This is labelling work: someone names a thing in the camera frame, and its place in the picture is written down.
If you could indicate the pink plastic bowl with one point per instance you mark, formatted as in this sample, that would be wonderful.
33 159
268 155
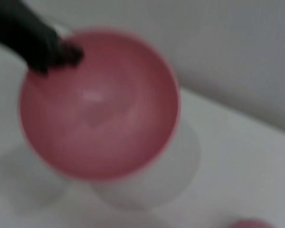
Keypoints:
104 114

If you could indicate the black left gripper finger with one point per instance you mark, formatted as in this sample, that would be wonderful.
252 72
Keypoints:
71 55

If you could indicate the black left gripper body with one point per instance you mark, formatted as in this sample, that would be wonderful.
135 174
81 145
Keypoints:
23 35

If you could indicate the pink toy bun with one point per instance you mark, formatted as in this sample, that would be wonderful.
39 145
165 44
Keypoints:
250 224

